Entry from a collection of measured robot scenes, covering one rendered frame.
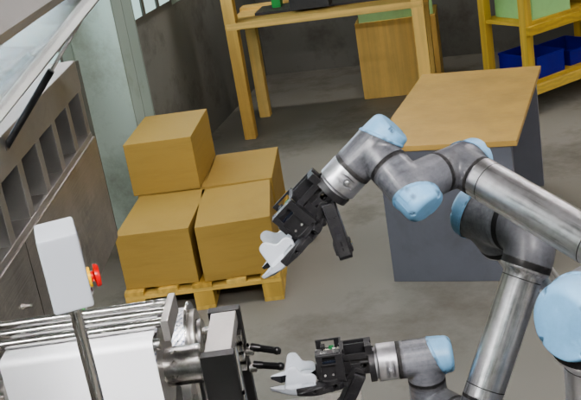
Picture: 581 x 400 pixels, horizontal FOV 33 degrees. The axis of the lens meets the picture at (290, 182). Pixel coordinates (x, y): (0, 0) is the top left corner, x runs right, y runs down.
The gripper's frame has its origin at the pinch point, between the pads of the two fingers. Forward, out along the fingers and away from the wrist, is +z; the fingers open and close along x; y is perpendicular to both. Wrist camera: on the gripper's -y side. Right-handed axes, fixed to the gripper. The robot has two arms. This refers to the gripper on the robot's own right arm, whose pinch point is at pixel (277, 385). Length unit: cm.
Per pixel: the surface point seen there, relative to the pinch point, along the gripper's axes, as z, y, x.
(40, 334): 32, 35, 34
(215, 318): 4, 35, 37
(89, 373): 17, 42, 62
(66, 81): 46, 54, -69
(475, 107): -89, -39, -308
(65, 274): 16, 57, 65
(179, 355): 11.2, 27.2, 32.9
